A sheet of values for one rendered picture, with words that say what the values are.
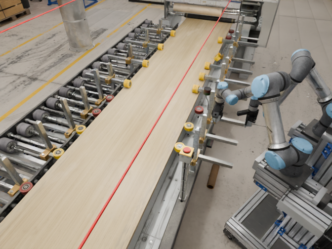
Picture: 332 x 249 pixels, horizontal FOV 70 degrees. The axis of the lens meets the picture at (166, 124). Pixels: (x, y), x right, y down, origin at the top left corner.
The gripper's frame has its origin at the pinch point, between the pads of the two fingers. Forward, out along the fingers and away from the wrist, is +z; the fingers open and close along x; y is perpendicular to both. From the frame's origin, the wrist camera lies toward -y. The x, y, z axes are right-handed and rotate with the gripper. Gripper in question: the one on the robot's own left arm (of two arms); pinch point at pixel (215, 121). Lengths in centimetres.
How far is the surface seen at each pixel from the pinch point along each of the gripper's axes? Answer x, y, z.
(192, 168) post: 7.8, -36.1, 21.5
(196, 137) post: 7.4, -36.1, -13.7
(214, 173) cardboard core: -7, 17, 89
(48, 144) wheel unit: 115, -65, 5
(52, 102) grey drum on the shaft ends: 157, -14, 12
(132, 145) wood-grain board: 55, -42, 7
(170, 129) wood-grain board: 33.6, -15.2, 6.6
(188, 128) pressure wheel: 20.0, -9.3, 6.2
